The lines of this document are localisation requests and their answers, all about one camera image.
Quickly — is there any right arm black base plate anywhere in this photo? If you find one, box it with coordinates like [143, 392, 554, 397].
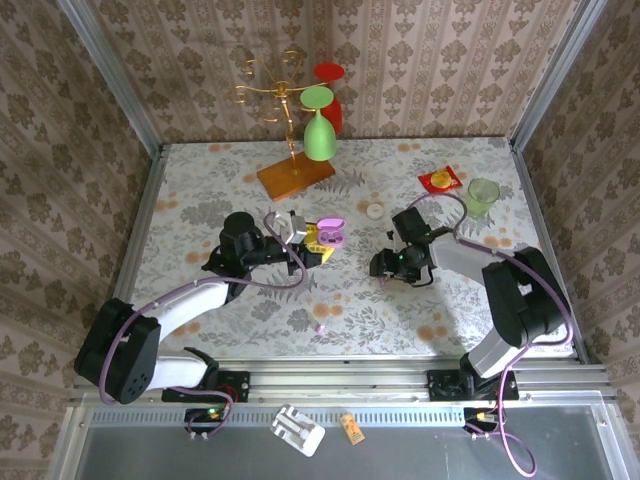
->
[427, 368, 521, 402]

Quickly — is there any aluminium frame post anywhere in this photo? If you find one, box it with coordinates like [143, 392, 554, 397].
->
[57, 0, 166, 156]
[509, 0, 609, 151]

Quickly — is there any aluminium table side rail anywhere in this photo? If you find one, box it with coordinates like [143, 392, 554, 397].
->
[94, 144, 169, 366]
[507, 139, 589, 364]

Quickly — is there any green transparent plastic cup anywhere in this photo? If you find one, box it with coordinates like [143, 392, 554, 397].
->
[462, 177, 501, 220]

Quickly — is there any small orange packet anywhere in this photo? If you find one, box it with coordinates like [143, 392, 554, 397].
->
[339, 412, 366, 446]

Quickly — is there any red snack packet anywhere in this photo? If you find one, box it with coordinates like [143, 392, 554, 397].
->
[417, 164, 462, 194]

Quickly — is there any aluminium mounting rail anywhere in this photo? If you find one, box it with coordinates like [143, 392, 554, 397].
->
[69, 362, 616, 406]

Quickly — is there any gold glass rack wooden base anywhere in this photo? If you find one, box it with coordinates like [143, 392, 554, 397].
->
[233, 48, 337, 203]

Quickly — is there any floral tablecloth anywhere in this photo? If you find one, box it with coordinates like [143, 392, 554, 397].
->
[122, 137, 576, 359]

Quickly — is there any grey slotted cable duct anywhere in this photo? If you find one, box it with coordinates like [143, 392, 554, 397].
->
[87, 405, 466, 426]

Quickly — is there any red wine glass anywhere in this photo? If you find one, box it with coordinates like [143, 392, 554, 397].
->
[313, 62, 347, 136]

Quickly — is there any white plastic bracket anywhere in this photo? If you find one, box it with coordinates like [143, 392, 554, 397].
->
[269, 402, 326, 457]

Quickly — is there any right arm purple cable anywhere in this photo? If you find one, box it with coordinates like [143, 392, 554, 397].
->
[407, 192, 576, 479]

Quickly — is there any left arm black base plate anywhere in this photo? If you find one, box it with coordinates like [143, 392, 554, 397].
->
[161, 370, 251, 404]

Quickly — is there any green wine glass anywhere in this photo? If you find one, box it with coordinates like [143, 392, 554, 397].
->
[298, 85, 338, 162]

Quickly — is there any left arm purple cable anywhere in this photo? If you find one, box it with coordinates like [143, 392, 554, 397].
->
[98, 210, 309, 441]

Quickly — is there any purple earbud charging case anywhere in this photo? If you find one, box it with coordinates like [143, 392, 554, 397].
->
[317, 215, 350, 250]

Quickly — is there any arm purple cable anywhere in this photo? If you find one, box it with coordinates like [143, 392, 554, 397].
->
[98, 210, 309, 441]
[407, 192, 576, 479]

